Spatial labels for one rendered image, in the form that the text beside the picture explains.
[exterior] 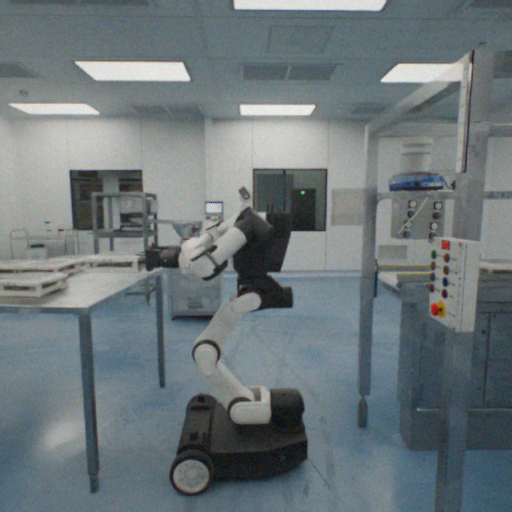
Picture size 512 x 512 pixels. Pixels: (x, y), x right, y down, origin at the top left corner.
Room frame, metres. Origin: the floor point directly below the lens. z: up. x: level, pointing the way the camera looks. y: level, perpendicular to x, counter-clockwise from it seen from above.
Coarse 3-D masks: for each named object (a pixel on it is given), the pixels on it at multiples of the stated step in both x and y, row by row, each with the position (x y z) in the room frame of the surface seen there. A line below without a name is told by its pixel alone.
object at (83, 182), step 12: (72, 180) 7.01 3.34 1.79; (84, 180) 7.02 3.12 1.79; (96, 180) 7.02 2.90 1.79; (108, 180) 7.03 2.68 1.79; (120, 180) 7.03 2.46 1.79; (132, 180) 7.04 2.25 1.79; (72, 192) 7.01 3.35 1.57; (84, 192) 7.02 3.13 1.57; (72, 204) 7.01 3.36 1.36; (84, 204) 7.02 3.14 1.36; (84, 216) 7.02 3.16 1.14; (120, 216) 7.03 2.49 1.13; (84, 228) 7.02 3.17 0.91
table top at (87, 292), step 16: (80, 272) 2.41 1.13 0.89; (128, 272) 2.40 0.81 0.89; (144, 272) 2.41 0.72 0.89; (160, 272) 2.54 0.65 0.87; (64, 288) 1.92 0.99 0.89; (80, 288) 1.93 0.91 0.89; (96, 288) 1.93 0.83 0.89; (112, 288) 1.93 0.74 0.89; (128, 288) 1.99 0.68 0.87; (0, 304) 1.61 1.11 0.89; (16, 304) 1.60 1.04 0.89; (32, 304) 1.60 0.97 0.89; (48, 304) 1.60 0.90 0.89; (64, 304) 1.60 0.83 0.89; (80, 304) 1.60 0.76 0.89; (96, 304) 1.64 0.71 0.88
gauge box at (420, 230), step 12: (396, 204) 1.84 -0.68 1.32; (408, 204) 1.80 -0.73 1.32; (420, 204) 1.80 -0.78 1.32; (432, 204) 1.80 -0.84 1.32; (444, 204) 1.80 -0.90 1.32; (396, 216) 1.84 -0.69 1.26; (420, 216) 1.80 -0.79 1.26; (432, 216) 1.80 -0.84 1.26; (444, 216) 1.80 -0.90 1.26; (396, 228) 1.83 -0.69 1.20; (408, 228) 1.80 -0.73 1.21; (420, 228) 1.80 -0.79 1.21
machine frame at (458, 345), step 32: (480, 64) 1.14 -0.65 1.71; (480, 96) 1.14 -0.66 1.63; (480, 160) 1.14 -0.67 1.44; (480, 192) 1.15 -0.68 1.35; (480, 224) 1.15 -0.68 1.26; (448, 352) 1.18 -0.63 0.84; (448, 384) 1.16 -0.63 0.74; (448, 416) 1.15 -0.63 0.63; (448, 448) 1.14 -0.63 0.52; (448, 480) 1.14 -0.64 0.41
